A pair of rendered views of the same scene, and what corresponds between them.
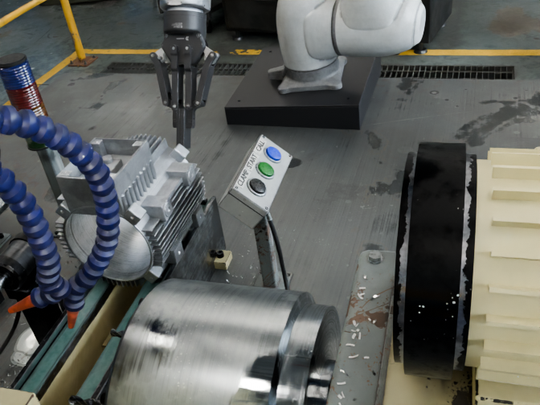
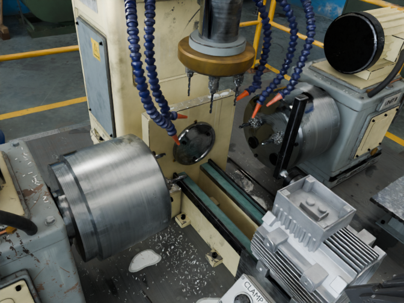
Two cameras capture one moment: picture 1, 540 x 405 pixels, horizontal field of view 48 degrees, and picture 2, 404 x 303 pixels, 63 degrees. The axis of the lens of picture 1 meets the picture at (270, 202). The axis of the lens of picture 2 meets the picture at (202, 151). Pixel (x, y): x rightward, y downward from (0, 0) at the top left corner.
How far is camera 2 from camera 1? 0.93 m
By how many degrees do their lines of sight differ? 89
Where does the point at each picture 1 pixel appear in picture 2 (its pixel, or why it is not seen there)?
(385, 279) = (36, 213)
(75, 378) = (239, 220)
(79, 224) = not seen: hidden behind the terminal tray
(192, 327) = (111, 148)
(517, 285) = not seen: outside the picture
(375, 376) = (15, 171)
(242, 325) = (91, 157)
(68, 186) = (302, 182)
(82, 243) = not seen: hidden behind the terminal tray
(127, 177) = (287, 208)
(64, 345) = (247, 208)
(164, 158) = (334, 268)
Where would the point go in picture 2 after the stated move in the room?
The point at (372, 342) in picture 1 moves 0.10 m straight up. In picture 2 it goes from (24, 181) to (9, 138)
